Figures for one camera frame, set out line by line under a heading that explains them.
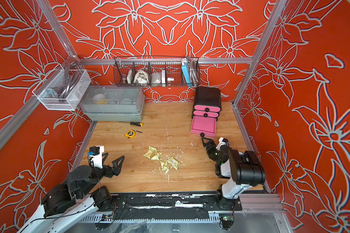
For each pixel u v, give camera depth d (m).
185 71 0.85
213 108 0.96
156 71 0.98
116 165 0.59
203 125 1.01
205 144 0.82
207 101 0.98
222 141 0.85
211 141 0.81
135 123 1.05
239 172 0.46
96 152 0.55
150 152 0.90
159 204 0.74
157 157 0.87
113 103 1.00
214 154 0.81
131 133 1.00
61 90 0.78
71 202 0.47
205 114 1.00
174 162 0.85
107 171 0.58
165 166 0.83
